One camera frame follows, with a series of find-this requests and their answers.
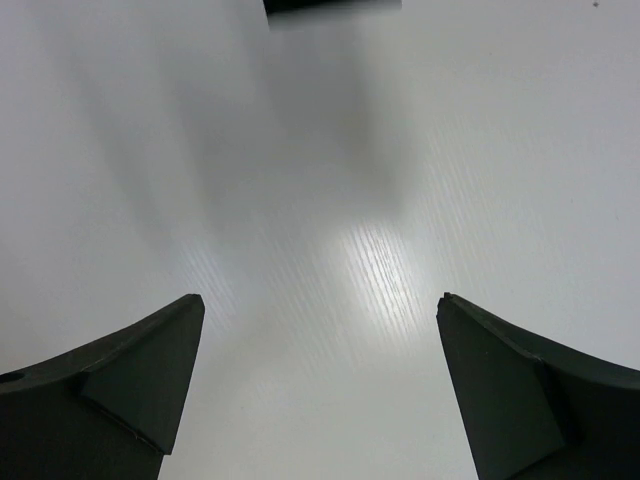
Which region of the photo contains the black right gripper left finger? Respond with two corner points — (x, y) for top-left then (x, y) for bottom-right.
(1, 294), (205, 479)

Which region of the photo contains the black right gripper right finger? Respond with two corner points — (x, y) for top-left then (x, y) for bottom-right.
(437, 293), (639, 479)

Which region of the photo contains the black lego plate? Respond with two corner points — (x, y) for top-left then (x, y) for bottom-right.
(263, 0), (402, 17)

